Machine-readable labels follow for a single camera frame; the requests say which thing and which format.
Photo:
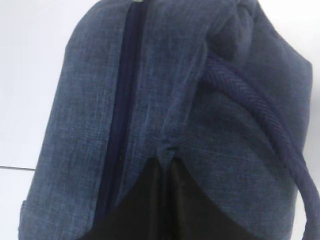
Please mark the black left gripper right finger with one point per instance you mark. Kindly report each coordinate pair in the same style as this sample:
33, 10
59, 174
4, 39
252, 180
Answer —
194, 215

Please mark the dark blue lunch bag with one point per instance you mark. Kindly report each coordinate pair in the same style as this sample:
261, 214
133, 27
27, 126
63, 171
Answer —
208, 82

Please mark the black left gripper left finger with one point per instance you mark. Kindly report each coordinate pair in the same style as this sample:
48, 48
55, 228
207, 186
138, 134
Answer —
145, 213

